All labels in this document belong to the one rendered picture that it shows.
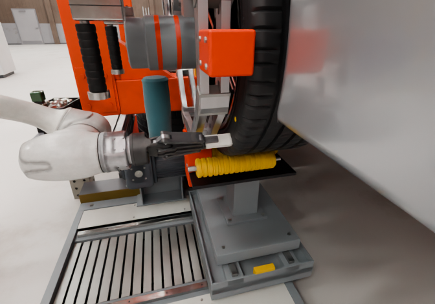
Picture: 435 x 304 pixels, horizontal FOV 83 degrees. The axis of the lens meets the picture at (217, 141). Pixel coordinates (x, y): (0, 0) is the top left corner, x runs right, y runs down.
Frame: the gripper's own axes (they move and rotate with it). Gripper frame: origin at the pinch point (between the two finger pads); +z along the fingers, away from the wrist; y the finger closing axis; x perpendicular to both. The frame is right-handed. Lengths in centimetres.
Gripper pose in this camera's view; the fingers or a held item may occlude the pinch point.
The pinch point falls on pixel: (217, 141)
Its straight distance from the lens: 59.9
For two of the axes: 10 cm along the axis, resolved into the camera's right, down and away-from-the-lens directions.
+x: -1.7, -9.3, 3.3
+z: 9.7, -1.0, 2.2
